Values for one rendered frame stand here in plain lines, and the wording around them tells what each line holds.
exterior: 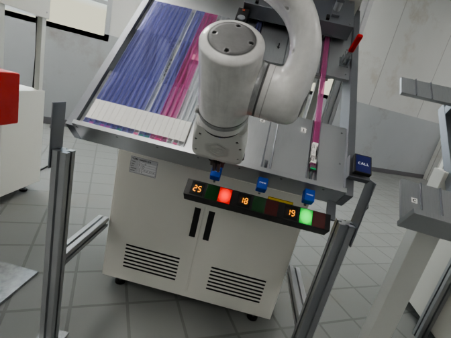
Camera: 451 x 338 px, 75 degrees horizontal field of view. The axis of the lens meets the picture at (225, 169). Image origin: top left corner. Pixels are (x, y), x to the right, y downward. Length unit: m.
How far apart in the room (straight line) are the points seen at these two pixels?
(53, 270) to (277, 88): 0.82
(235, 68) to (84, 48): 3.48
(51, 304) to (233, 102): 0.86
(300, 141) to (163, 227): 0.62
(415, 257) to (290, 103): 0.71
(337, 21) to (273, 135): 0.44
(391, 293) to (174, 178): 0.77
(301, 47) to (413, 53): 5.62
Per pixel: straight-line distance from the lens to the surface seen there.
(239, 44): 0.39
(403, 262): 1.01
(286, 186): 0.73
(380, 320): 1.10
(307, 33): 0.40
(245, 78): 0.39
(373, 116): 5.61
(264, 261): 1.16
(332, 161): 0.78
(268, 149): 0.74
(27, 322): 1.29
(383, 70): 5.58
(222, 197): 0.67
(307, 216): 0.70
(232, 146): 0.52
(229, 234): 1.11
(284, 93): 0.40
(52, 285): 1.04
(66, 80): 3.85
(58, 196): 0.89
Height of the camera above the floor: 0.90
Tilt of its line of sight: 16 degrees down
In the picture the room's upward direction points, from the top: 14 degrees clockwise
